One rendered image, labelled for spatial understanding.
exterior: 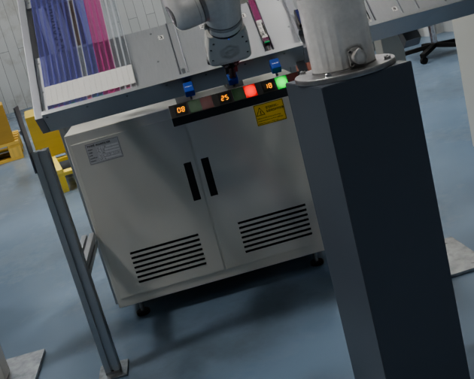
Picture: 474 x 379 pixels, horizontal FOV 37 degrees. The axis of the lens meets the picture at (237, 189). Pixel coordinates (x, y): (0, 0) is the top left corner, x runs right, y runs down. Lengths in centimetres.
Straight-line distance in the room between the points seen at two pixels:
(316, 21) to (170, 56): 62
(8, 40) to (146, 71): 932
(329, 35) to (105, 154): 100
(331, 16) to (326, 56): 7
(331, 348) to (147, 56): 87
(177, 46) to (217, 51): 23
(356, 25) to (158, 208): 105
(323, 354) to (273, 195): 58
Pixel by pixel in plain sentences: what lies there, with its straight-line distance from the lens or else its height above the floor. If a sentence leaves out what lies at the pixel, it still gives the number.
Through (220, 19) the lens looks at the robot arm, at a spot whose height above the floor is 84.
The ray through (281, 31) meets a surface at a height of 77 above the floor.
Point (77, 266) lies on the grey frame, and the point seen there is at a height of 32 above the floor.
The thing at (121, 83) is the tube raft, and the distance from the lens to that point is 181.
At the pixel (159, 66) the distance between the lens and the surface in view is 183.
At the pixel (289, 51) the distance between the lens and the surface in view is 180.
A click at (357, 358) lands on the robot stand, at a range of 158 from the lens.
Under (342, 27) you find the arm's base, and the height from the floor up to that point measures 79.
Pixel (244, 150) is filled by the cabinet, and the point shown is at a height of 44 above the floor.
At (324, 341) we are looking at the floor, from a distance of 188.
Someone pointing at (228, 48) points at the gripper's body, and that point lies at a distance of 165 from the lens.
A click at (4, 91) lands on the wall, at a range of 1114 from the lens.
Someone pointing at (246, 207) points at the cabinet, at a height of 27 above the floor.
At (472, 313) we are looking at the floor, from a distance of 189.
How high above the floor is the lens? 90
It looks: 15 degrees down
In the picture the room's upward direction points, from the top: 15 degrees counter-clockwise
